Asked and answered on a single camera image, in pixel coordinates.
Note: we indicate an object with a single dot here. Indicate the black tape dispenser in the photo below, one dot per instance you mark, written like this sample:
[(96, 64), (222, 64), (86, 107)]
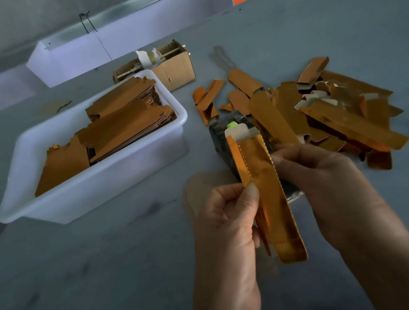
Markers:
[(222, 142)]

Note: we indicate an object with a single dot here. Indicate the person's right hand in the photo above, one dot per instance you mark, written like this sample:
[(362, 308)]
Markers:
[(337, 186)]

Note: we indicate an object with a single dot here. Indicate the green tape roll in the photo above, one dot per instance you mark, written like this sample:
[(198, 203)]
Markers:
[(231, 125)]

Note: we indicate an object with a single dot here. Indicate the person's left hand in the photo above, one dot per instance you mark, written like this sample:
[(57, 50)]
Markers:
[(223, 250)]

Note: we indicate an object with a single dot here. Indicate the gold box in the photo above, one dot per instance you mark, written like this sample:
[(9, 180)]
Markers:
[(273, 196)]

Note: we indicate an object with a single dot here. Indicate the white plastic bin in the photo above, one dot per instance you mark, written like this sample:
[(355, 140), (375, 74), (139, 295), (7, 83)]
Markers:
[(94, 187)]

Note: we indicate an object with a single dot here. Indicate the gold cartons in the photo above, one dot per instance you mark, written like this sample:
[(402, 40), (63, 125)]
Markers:
[(126, 123)]

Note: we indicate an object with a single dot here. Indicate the pile of gold boxes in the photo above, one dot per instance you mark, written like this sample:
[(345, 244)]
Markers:
[(321, 111)]

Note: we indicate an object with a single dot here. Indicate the small cardboard box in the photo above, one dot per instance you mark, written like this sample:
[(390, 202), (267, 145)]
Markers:
[(178, 68)]

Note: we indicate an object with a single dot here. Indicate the pile of beige blanks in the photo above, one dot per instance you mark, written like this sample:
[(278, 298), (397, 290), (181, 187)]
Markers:
[(203, 192)]

